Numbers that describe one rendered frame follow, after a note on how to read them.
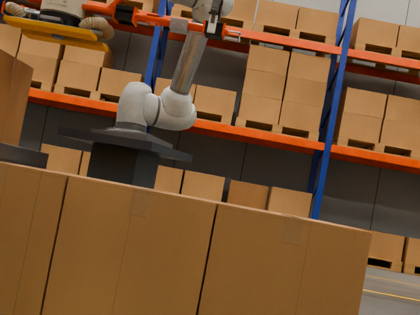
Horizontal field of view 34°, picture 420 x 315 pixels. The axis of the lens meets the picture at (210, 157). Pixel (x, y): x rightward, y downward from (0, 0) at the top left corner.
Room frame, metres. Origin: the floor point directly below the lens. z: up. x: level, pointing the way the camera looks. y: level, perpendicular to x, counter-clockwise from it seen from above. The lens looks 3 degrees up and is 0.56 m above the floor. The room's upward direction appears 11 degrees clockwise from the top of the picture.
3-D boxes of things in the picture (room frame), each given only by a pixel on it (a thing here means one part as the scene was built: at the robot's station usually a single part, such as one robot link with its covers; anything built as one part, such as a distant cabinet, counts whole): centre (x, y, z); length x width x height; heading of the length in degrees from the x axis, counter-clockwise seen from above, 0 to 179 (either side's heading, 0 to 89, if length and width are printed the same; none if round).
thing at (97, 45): (2.74, 0.66, 1.08); 0.34 x 0.10 x 0.05; 85
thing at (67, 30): (2.55, 0.68, 1.08); 0.34 x 0.10 x 0.05; 85
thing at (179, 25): (2.60, 0.21, 1.18); 0.07 x 0.07 x 0.04; 85
